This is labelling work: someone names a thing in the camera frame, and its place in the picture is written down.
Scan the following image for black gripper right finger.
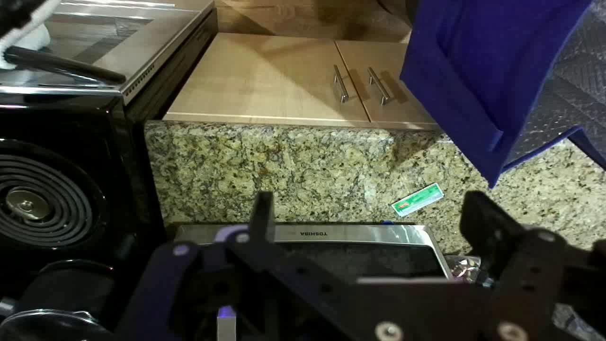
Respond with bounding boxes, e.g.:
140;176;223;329
352;191;606;341

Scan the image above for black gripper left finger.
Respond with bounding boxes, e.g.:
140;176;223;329
115;191;354;341

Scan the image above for green sticker label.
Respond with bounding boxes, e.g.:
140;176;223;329
392;184;443;216

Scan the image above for wooden lower cabinet doors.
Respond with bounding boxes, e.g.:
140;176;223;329
164;32;437;130

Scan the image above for blue fabric tote bag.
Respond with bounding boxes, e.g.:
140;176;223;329
401;0;606;184

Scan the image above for black electric stove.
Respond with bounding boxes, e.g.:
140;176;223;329
0;0;215;341

